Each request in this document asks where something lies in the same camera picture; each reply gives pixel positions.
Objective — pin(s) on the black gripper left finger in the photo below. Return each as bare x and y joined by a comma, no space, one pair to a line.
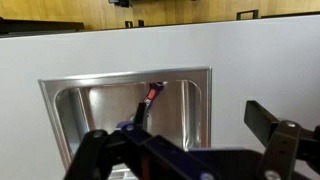
96,150

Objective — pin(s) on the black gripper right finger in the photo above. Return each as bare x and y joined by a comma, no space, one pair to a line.
283,143

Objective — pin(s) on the purple snack bar packet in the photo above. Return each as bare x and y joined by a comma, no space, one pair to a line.
152,94

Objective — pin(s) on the stainless steel sink basin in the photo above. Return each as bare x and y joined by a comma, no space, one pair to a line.
110,103

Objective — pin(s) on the small black furniture foot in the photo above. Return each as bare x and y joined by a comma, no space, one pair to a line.
128,24
141,23

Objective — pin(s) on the long dark bench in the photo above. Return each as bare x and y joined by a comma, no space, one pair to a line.
36,26

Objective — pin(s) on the black device on wooden floor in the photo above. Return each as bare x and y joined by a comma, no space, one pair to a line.
120,2

